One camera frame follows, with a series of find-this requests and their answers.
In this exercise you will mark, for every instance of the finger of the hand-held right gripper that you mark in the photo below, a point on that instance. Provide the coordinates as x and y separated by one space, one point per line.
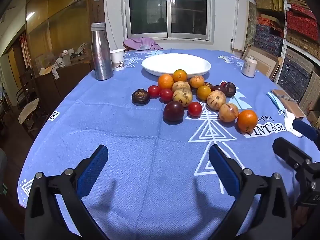
290 153
305 129

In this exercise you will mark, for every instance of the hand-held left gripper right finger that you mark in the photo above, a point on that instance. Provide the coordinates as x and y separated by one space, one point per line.
222 170

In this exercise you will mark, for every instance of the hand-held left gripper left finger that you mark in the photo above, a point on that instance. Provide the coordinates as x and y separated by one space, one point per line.
93 170

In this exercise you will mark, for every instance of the orange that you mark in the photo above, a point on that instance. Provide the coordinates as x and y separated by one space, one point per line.
165 81
247 120

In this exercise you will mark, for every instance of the red tomato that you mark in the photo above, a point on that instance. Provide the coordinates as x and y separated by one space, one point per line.
166 95
153 91
194 109

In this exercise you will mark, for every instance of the dark red fruit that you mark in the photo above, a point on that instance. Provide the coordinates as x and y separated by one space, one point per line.
223 84

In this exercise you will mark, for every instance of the dark passion fruit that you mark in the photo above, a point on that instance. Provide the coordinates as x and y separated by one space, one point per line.
140 96

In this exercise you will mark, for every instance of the white plate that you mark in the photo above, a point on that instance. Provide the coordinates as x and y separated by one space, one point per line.
175 63

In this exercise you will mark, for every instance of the white face mask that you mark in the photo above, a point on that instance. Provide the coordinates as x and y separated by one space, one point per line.
290 122

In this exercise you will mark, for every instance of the brown flat box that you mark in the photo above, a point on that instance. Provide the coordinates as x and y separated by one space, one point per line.
290 105

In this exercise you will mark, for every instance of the blue face mask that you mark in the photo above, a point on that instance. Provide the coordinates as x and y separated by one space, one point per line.
275 100

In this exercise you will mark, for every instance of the blue printed tablecloth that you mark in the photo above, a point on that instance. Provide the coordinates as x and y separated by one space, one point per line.
125 130

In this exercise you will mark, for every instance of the white drink can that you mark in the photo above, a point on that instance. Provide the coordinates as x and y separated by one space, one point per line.
248 67

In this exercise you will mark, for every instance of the wooden glass cabinet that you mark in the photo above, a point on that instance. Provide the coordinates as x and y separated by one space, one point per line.
62 80

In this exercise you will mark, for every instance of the stack of patterned boxes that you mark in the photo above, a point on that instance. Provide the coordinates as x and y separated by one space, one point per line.
300 25

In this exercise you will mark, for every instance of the dark wooden chair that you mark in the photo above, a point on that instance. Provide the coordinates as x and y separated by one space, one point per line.
27 80

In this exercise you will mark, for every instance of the white paper cup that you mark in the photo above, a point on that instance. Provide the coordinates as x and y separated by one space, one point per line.
117 58

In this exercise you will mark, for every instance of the white metal shelf rack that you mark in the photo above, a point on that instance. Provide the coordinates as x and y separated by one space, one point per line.
283 17

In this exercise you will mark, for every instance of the steel water bottle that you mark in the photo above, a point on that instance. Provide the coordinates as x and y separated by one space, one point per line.
101 55

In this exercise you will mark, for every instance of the small plastic bottle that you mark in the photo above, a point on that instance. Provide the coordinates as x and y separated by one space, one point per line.
66 57

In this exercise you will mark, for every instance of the white board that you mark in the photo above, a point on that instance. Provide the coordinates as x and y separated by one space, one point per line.
240 25

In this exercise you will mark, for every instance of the purple cloth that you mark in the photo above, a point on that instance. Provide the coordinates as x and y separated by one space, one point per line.
142 43

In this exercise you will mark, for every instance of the sliding glass window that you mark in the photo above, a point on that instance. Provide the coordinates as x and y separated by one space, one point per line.
167 7

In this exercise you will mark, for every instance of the cardboard picture frame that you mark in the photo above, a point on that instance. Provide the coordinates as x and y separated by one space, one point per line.
262 60

